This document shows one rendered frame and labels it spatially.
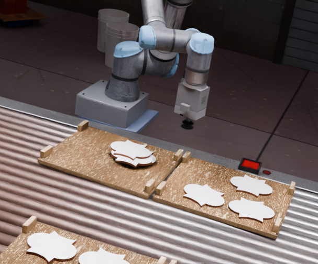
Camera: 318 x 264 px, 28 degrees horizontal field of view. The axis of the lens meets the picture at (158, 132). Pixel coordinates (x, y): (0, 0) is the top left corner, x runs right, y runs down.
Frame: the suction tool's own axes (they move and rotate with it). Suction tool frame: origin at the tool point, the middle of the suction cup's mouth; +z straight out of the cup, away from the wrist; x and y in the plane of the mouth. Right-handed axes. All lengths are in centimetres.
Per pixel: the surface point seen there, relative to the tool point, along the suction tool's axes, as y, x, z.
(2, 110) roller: -79, -6, 20
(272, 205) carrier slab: 33.0, 6.7, 18.4
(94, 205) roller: -9.8, -34.1, 20.6
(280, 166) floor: -38, 224, 112
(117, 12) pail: -273, 336, 78
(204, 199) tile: 15.5, -8.9, 17.6
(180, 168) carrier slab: -2.1, 4.6, 18.4
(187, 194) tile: 9.9, -10.2, 17.6
